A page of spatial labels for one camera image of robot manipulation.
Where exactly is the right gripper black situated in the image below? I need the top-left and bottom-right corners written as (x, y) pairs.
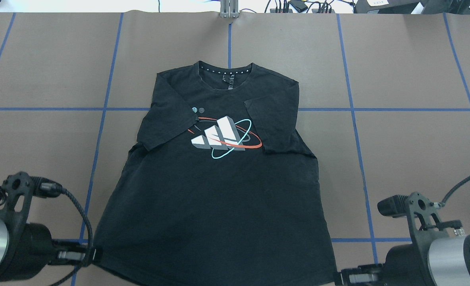
top-left (334, 192), bottom-right (463, 286)

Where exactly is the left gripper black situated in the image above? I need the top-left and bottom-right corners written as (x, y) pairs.
top-left (0, 172), bottom-right (102, 282)

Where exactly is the black printed t-shirt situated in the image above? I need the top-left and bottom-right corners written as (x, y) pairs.
top-left (94, 61), bottom-right (336, 286)

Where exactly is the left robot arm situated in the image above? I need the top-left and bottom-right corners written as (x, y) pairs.
top-left (0, 172), bottom-right (103, 286)

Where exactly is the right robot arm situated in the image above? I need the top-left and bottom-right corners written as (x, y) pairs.
top-left (333, 192), bottom-right (470, 286)

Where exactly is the brown paper table cover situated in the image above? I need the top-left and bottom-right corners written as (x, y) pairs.
top-left (0, 11), bottom-right (470, 286)

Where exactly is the black power adapter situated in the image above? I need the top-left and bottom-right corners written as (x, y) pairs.
top-left (289, 0), bottom-right (308, 13)

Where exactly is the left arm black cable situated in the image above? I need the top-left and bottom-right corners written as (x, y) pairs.
top-left (46, 187), bottom-right (94, 286)

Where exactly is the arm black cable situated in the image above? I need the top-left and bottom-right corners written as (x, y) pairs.
top-left (437, 165), bottom-right (470, 208)
top-left (46, 187), bottom-right (94, 286)

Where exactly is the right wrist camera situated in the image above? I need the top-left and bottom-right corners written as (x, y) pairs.
top-left (377, 194), bottom-right (408, 218)

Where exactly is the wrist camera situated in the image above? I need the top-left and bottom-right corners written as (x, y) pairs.
top-left (377, 194), bottom-right (408, 218)
top-left (30, 176), bottom-right (63, 198)

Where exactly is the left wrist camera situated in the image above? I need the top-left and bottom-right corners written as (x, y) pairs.
top-left (30, 176), bottom-right (63, 198)

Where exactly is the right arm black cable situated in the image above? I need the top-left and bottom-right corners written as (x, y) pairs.
top-left (437, 165), bottom-right (470, 208)

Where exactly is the aluminium frame post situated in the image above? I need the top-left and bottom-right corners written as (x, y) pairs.
top-left (219, 0), bottom-right (240, 19)

